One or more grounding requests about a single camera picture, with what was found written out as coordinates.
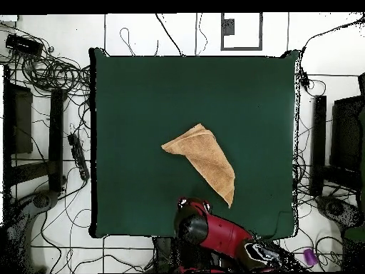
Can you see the grey stand foot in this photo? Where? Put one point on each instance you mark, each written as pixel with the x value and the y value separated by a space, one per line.
pixel 42 199
pixel 336 209

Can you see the black rectangular box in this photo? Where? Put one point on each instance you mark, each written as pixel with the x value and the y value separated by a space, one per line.
pixel 24 44

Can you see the black pedestal post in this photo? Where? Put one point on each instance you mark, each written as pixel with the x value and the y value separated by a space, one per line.
pixel 162 254

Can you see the black power strip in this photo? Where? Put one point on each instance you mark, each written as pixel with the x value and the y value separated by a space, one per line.
pixel 78 157

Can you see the green object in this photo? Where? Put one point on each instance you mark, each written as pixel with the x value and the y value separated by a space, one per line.
pixel 355 234

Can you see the purple object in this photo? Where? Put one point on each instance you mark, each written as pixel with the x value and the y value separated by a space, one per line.
pixel 310 257

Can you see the small grey square plate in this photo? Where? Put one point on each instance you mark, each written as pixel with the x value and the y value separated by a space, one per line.
pixel 228 27

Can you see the dark green table cloth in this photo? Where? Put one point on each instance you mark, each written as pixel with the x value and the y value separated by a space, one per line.
pixel 142 100

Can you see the dark flat panel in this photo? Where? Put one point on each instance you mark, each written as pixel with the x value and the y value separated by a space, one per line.
pixel 346 131
pixel 22 120

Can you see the grey rectangular floor frame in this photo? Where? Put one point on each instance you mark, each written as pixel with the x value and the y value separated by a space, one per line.
pixel 260 31

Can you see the tan terry towel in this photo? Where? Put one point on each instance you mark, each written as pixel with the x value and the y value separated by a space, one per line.
pixel 205 159

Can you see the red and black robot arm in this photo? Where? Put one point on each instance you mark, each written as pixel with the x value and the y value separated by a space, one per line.
pixel 225 234

